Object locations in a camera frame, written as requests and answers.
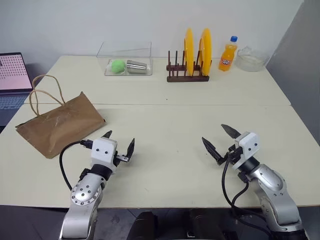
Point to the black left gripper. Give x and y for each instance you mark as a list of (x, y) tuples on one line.
[(119, 158)]

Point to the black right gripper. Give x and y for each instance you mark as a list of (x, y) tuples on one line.
[(235, 153)]

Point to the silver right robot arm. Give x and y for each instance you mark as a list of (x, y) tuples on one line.
[(275, 190)]

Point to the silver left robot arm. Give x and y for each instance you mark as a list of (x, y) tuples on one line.
[(83, 195)]

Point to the dark wooden dish rack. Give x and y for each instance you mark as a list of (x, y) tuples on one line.
[(186, 78)]

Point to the green fuzzy ball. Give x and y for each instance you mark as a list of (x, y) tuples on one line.
[(117, 66)]

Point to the stainless steel cup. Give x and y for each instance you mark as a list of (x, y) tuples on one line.
[(137, 67)]

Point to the orange soda bottle blue cap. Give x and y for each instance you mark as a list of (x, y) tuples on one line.
[(227, 58)]

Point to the clear glass bowl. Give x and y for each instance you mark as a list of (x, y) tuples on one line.
[(250, 61)]

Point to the dark rounded shape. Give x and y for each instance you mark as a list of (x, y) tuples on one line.
[(143, 226)]

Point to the clear plastic box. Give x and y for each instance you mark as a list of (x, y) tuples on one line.
[(130, 53)]

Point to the yellow plate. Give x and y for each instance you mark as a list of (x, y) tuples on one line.
[(189, 53), (206, 52)]

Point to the grey open laptop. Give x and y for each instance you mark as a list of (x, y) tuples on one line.
[(11, 75)]

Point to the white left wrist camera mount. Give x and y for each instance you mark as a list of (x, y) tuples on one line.
[(103, 148)]

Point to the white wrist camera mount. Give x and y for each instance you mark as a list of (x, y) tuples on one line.
[(247, 147), (103, 148)]

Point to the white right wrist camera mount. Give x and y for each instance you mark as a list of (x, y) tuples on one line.
[(247, 147)]

